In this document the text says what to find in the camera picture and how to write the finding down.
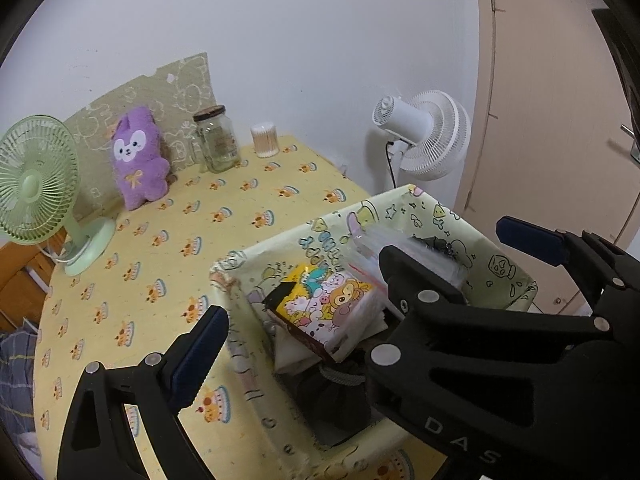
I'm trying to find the pastel cartoon tissue pack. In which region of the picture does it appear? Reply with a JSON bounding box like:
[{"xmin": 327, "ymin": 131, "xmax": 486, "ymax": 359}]
[{"xmin": 262, "ymin": 264, "xmax": 383, "ymax": 365}]

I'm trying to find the beige door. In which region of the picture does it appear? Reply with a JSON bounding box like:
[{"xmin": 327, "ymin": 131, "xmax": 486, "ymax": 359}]
[{"xmin": 457, "ymin": 0, "xmax": 640, "ymax": 318}]

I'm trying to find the yellow printed tablecloth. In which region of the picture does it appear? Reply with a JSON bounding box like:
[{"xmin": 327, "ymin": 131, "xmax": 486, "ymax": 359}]
[{"xmin": 32, "ymin": 132, "xmax": 451, "ymax": 480}]

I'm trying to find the black item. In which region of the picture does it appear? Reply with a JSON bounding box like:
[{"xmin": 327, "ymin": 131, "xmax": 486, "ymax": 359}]
[{"xmin": 347, "ymin": 225, "xmax": 471, "ymax": 306}]

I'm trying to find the grey plaid blanket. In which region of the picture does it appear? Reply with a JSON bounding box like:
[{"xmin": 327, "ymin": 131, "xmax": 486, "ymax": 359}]
[{"xmin": 0, "ymin": 330, "xmax": 41, "ymax": 431}]

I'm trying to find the metal door handle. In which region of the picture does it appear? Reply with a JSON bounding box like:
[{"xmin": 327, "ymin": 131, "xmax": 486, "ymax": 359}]
[{"xmin": 620, "ymin": 122, "xmax": 640, "ymax": 163}]

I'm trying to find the printed storage box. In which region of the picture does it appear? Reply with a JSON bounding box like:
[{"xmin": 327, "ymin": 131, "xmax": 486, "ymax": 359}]
[{"xmin": 209, "ymin": 184, "xmax": 540, "ymax": 480}]

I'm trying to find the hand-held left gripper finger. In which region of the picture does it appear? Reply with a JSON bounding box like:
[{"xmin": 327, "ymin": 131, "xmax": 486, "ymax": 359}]
[{"xmin": 56, "ymin": 305, "xmax": 230, "ymax": 480}]

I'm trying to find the dark grey drawstring pouch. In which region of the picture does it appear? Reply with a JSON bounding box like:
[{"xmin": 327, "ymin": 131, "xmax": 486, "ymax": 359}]
[{"xmin": 292, "ymin": 360, "xmax": 373, "ymax": 433}]

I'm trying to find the glass jar with lid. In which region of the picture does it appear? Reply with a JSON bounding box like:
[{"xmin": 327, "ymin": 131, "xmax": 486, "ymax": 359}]
[{"xmin": 191, "ymin": 105, "xmax": 242, "ymax": 174}]

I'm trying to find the green printed wall sheet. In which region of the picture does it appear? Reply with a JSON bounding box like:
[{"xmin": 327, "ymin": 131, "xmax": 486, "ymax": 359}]
[{"xmin": 62, "ymin": 51, "xmax": 218, "ymax": 221}]

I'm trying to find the green desk fan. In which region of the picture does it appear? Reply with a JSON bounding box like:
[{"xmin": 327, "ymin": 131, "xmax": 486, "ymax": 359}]
[{"xmin": 0, "ymin": 115, "xmax": 117, "ymax": 277}]

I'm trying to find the white standing fan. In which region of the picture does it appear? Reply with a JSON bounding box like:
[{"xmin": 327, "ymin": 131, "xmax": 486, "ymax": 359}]
[{"xmin": 372, "ymin": 90, "xmax": 472, "ymax": 181}]

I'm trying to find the black fan cable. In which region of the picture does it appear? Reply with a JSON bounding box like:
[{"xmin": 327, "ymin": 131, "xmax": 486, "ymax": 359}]
[{"xmin": 384, "ymin": 141, "xmax": 399, "ymax": 189}]

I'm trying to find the cotton swab container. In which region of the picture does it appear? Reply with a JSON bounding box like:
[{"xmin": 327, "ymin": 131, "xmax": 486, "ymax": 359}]
[{"xmin": 250, "ymin": 122, "xmax": 281, "ymax": 158}]

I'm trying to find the purple plush bunny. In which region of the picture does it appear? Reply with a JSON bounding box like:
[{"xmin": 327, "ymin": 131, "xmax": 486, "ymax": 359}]
[{"xmin": 109, "ymin": 106, "xmax": 171, "ymax": 211}]

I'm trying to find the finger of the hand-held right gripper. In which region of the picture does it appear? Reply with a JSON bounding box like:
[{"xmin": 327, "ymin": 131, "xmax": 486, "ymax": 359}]
[
  {"xmin": 496, "ymin": 216, "xmax": 640, "ymax": 328},
  {"xmin": 365, "ymin": 245, "xmax": 468, "ymax": 376}
]

